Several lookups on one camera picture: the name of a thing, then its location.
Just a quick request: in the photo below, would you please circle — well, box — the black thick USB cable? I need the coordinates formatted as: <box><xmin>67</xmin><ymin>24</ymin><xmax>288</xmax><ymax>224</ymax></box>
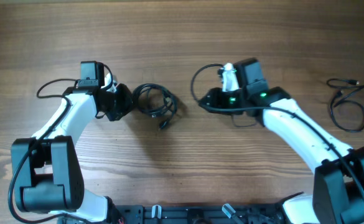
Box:
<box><xmin>131</xmin><ymin>83</ymin><xmax>179</xmax><ymax>131</ymax></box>

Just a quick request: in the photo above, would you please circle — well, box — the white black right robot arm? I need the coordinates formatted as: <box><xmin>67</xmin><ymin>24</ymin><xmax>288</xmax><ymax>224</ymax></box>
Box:
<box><xmin>197</xmin><ymin>58</ymin><xmax>364</xmax><ymax>223</ymax></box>

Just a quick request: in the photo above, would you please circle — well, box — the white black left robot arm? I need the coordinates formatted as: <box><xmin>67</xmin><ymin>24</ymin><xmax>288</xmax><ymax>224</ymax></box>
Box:
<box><xmin>7</xmin><ymin>61</ymin><xmax>133</xmax><ymax>223</ymax></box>

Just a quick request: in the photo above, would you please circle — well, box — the black right camera cable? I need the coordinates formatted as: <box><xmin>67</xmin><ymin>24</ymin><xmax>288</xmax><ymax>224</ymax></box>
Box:
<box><xmin>190</xmin><ymin>63</ymin><xmax>364</xmax><ymax>224</ymax></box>

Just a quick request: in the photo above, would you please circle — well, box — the black camera cable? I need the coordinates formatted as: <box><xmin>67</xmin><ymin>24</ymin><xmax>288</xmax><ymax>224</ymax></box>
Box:
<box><xmin>7</xmin><ymin>78</ymin><xmax>78</xmax><ymax>224</ymax></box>
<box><xmin>190</xmin><ymin>63</ymin><xmax>364</xmax><ymax>224</ymax></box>

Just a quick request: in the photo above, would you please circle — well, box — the black left camera cable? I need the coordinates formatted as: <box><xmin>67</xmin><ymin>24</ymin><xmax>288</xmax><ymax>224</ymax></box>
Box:
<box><xmin>7</xmin><ymin>78</ymin><xmax>78</xmax><ymax>224</ymax></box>

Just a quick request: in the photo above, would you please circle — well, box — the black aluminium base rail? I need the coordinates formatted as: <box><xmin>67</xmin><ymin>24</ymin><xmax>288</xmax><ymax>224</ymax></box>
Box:
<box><xmin>102</xmin><ymin>203</ymin><xmax>289</xmax><ymax>224</ymax></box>

